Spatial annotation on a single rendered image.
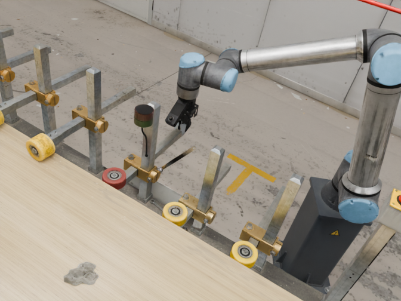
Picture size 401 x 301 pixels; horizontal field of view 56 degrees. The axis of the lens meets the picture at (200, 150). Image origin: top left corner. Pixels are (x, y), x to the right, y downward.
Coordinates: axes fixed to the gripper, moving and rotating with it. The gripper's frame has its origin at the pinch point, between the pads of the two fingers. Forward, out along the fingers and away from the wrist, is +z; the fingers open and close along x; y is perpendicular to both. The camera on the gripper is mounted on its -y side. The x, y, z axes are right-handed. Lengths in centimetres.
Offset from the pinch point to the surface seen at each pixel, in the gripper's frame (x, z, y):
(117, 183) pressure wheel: -3.6, -9.2, -43.9
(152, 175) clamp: -8.1, -4.4, -30.0
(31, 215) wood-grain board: 7, -9, -69
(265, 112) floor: 10, 88, 172
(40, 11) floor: 295, 87, 171
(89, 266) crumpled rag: -18, -10, -72
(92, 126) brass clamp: 19.6, -12.6, -30.7
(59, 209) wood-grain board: 3, -9, -63
